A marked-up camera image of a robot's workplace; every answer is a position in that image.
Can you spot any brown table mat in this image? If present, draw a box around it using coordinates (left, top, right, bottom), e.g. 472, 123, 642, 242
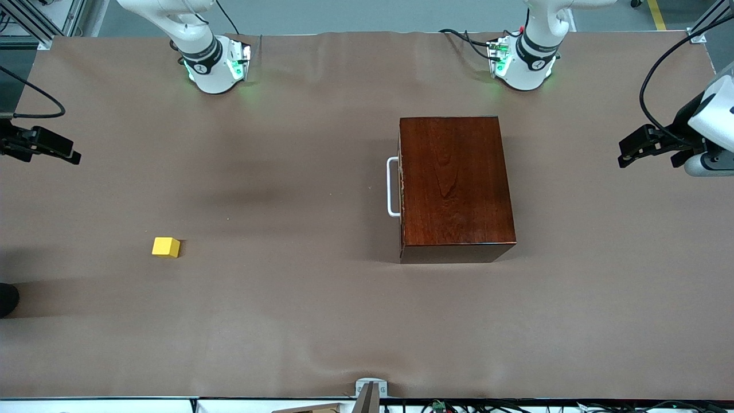
0, 30, 734, 401

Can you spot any black round object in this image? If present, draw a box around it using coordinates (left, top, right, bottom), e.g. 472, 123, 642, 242
0, 283, 20, 319

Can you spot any aluminium frame with dark bars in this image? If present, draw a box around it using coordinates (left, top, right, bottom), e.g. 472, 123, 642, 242
0, 0, 87, 51

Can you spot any aluminium post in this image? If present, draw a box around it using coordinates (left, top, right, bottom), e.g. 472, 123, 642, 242
351, 382, 381, 413

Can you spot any wooden drawer with white handle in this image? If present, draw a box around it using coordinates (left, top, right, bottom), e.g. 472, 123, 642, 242
387, 135, 406, 260

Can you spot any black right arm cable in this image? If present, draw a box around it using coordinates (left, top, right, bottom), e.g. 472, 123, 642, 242
0, 66, 65, 119

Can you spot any black base cable bundle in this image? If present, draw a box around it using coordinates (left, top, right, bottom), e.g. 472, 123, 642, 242
439, 29, 505, 61

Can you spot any aluminium frame with corner bracket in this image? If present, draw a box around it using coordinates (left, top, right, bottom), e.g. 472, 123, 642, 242
688, 0, 734, 44

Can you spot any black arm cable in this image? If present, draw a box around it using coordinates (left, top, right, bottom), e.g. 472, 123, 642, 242
639, 29, 734, 147
0, 66, 65, 119

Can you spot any brown cardboard piece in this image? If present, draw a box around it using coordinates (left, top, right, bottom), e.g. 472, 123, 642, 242
271, 403, 345, 413

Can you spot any thin black base cable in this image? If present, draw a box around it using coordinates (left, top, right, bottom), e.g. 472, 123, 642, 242
215, 0, 240, 36

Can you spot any small metal bracket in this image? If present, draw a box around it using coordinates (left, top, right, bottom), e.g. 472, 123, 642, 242
355, 378, 388, 398

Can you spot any yellow block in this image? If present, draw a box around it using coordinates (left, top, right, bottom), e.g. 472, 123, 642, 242
152, 237, 181, 259

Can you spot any dark red wooden cabinet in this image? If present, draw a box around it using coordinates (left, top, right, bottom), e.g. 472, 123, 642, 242
399, 116, 517, 264

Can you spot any white table edge rail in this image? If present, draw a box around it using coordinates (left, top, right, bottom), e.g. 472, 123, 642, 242
0, 398, 356, 413

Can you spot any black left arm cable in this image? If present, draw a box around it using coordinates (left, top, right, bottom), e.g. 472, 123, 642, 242
639, 29, 734, 147

